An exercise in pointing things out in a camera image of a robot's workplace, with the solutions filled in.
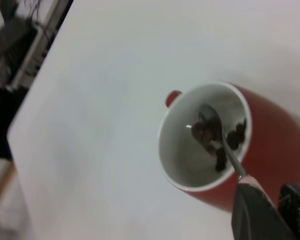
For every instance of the white metal frame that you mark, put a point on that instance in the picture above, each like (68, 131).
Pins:
(32, 52)

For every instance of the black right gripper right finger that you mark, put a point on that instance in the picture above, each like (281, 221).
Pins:
(297, 210)

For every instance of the dark coffee beans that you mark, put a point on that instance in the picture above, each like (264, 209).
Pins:
(233, 140)

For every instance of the dark grey equipment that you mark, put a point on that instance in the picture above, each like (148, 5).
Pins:
(10, 45)

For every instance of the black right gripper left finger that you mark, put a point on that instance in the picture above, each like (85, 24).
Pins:
(255, 217)

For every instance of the red ceramic mug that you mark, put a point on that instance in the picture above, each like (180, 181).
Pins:
(272, 140)

